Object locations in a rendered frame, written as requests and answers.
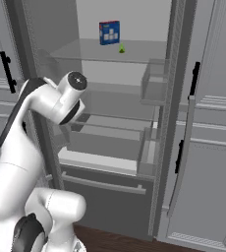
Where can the grey freezer drawer front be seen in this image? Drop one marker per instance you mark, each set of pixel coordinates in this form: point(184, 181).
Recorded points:
point(118, 213)

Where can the blue box with white cubes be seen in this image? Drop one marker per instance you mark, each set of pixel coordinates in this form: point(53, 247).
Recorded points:
point(109, 32)

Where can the glass fridge shelf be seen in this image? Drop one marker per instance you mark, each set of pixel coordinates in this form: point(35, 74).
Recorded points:
point(95, 52)

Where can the fridge door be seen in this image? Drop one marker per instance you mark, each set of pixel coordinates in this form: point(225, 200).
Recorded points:
point(20, 32)
point(180, 49)

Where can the grey crisper drawer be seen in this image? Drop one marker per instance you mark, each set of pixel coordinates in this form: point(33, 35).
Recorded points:
point(101, 144)

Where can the clear fridge door bin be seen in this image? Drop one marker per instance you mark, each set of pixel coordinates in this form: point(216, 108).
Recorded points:
point(154, 87)
point(148, 157)

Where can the green lemon wedge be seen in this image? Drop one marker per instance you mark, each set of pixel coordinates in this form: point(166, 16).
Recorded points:
point(122, 49)

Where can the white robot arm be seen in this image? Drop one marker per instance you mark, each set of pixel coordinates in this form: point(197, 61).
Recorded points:
point(26, 183)

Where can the left fridge door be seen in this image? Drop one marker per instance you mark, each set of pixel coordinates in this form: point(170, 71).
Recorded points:
point(20, 32)

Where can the right fridge door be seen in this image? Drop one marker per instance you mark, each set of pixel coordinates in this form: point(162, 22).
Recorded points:
point(180, 49)

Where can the grey fridge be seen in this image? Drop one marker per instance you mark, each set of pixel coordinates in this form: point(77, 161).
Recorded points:
point(118, 75)

